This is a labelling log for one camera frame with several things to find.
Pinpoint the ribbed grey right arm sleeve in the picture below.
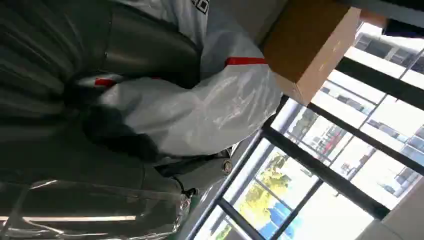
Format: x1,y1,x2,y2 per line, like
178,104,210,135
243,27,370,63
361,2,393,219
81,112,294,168
0,0,112,183

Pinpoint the clear plastic wrapped parcel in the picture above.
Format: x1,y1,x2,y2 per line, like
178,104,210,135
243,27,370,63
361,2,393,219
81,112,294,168
0,178,200,240

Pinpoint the dark overhead beam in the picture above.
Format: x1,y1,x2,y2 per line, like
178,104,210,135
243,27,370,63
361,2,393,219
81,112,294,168
380,18,424,39

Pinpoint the brown cardboard box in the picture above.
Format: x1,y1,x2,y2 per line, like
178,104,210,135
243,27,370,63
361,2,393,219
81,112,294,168
262,0,362,107

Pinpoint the black window frame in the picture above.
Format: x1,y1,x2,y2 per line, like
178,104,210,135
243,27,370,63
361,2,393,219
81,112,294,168
185,49,424,240

